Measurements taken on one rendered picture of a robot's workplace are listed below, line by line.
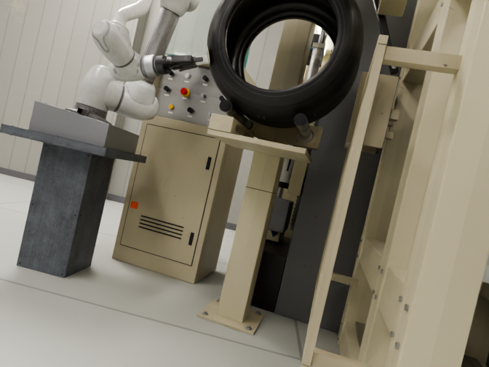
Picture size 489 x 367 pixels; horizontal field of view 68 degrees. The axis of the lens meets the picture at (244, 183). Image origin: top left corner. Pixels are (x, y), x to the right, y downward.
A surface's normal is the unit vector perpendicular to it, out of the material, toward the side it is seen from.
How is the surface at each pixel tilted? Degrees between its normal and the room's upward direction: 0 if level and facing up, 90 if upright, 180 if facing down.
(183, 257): 90
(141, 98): 102
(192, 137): 90
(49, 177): 90
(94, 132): 90
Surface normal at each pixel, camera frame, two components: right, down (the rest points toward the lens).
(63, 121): -0.07, 0.00
